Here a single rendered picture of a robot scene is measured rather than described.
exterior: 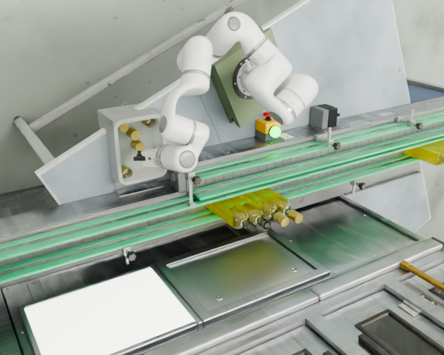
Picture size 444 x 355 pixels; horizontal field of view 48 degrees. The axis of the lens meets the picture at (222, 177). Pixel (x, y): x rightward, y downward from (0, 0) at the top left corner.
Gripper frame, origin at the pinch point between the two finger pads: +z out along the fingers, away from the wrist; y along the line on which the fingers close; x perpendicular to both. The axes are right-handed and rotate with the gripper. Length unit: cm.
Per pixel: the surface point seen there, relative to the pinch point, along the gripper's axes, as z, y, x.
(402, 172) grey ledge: 9, 127, -31
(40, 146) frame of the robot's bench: 43, -25, 5
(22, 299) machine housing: 9, -44, -39
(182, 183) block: 3.5, 12.1, -12.5
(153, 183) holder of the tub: 15.3, 5.9, -12.5
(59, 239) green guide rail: -1.0, -32.2, -20.1
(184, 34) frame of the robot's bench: 59, 48, 44
